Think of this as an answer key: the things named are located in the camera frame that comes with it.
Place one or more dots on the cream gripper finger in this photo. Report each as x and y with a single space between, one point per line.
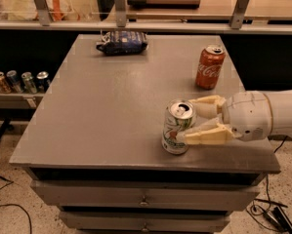
211 132
208 107

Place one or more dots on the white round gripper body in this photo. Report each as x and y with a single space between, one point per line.
248 115

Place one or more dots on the white green 7up can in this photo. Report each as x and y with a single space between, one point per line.
179 116

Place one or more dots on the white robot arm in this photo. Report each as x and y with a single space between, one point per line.
281 113

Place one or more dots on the orange coca-cola can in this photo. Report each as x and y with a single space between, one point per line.
211 60

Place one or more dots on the blue chip bag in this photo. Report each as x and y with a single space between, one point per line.
118 43

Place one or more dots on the dark blue can on shelf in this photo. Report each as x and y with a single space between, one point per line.
43 80

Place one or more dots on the orange white bag behind glass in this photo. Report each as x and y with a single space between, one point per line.
61 10

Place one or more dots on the green silver can on shelf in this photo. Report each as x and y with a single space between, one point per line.
29 82

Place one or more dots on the blue silver can on shelf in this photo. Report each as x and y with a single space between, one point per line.
13 77

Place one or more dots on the orange gold can on shelf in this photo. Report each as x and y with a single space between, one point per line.
4 85

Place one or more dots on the black power strip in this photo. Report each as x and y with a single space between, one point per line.
278 219

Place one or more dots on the grey drawer cabinet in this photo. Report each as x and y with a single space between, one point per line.
102 120

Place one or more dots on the lower grey drawer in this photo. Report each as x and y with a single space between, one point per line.
145 222

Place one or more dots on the grey drawer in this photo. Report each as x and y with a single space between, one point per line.
145 222
120 194

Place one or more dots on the upper grey drawer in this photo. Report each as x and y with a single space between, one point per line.
120 194

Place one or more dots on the low grey side shelf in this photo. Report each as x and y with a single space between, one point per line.
19 101

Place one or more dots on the grey metal bracket right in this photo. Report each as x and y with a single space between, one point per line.
238 14

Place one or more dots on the grey metal bracket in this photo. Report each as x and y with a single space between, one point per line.
120 12
238 14
42 9

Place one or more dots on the grey metal bracket middle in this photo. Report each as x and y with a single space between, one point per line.
120 12

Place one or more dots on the grey metal bracket left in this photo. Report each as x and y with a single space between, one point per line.
42 9

